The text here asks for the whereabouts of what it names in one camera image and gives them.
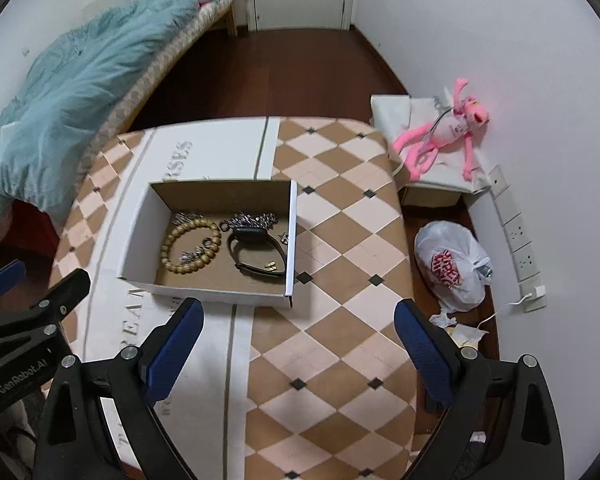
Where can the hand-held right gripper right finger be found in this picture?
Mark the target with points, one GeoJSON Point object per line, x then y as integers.
{"type": "Point", "coordinates": [422, 350]}

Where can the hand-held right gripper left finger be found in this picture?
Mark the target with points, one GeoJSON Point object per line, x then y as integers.
{"type": "Point", "coordinates": [172, 355]}

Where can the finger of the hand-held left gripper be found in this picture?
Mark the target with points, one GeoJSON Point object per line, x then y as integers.
{"type": "Point", "coordinates": [2, 280]}
{"type": "Point", "coordinates": [55, 300]}

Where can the white cardboard box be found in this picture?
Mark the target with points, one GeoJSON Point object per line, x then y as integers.
{"type": "Point", "coordinates": [215, 287]}

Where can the small gold earring pair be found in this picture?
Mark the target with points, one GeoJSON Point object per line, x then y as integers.
{"type": "Point", "coordinates": [271, 264]}

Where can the black smart band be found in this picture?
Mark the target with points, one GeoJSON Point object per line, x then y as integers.
{"type": "Point", "coordinates": [252, 237]}

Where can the small silver stud earring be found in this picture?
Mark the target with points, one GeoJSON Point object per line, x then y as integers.
{"type": "Point", "coordinates": [283, 236]}

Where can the crumpled white tissue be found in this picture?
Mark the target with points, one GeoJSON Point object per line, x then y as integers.
{"type": "Point", "coordinates": [440, 317]}

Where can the dark red bed base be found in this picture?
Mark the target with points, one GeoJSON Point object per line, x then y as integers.
{"type": "Point", "coordinates": [27, 225]}

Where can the white red-print plastic bag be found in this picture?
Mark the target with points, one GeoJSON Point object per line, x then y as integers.
{"type": "Point", "coordinates": [450, 260]}

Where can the white charger plug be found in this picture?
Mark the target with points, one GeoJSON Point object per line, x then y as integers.
{"type": "Point", "coordinates": [536, 293]}

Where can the diamond patterned tablecloth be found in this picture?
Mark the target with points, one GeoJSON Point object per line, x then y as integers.
{"type": "Point", "coordinates": [340, 240]}

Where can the white power strip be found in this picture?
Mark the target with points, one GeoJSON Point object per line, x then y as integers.
{"type": "Point", "coordinates": [515, 230]}

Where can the brown cardboard box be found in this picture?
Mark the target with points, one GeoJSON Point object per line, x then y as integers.
{"type": "Point", "coordinates": [430, 196]}

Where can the light blue duvet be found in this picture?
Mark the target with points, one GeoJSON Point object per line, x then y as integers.
{"type": "Point", "coordinates": [65, 90]}

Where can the pink plush toy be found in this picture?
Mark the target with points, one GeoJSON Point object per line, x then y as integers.
{"type": "Point", "coordinates": [445, 130]}

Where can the patterned mattress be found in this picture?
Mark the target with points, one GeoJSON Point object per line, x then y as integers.
{"type": "Point", "coordinates": [150, 75]}

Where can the wooden bed leg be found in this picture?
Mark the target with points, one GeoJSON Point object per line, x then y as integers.
{"type": "Point", "coordinates": [231, 20]}

